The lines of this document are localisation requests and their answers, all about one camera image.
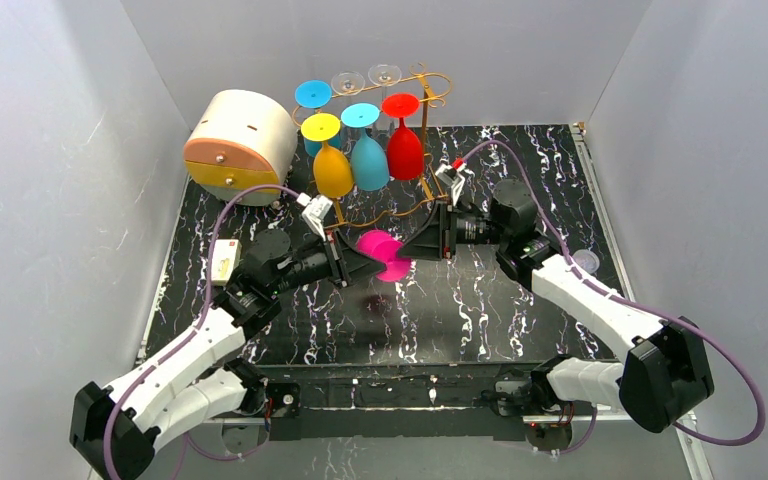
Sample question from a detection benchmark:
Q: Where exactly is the magenta wine glass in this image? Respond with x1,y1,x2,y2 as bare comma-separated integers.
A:
357,229,413,283

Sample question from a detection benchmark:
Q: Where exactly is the red wine glass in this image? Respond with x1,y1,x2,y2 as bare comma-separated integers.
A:
381,93,424,181

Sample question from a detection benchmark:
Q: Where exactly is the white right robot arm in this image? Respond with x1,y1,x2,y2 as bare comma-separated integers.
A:
397,180,715,433

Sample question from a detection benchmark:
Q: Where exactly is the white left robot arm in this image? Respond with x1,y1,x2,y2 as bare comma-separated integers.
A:
69,229,387,479

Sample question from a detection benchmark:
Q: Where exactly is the yellow wine glass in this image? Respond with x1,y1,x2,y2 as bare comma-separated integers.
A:
301,113,354,199

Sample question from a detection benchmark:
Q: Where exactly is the light blue wine glass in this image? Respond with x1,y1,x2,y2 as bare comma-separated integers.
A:
340,103,390,191

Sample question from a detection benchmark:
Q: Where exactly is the rear blue wine glass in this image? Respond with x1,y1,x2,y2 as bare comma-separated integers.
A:
294,80,342,157

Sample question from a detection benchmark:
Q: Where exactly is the clear wine glass left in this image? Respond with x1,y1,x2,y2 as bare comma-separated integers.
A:
330,71,366,96

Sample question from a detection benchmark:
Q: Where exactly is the clear wine glass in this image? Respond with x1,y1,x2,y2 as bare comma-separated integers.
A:
330,71,366,96
367,64,402,87

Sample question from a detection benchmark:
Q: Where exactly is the clear wine glass right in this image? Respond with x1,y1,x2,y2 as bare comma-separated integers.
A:
367,64,402,87

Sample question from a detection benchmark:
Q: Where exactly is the small white card box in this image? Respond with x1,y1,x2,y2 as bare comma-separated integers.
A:
210,239,242,286

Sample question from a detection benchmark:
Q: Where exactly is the small clear plastic cup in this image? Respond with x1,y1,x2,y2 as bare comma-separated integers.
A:
572,249,601,275

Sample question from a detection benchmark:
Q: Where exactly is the round drawer storage box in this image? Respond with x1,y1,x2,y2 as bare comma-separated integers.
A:
183,89,298,201

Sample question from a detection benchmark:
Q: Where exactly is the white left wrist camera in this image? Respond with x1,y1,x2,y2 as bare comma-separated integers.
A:
296,193,334,240

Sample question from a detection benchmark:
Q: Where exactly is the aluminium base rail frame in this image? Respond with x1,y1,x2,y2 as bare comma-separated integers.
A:
102,122,717,480

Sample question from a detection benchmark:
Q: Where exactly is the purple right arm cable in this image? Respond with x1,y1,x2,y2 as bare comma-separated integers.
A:
453,139,768,458

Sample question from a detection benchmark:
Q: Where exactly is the gold wire glass rack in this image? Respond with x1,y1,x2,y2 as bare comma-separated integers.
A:
291,63,453,228

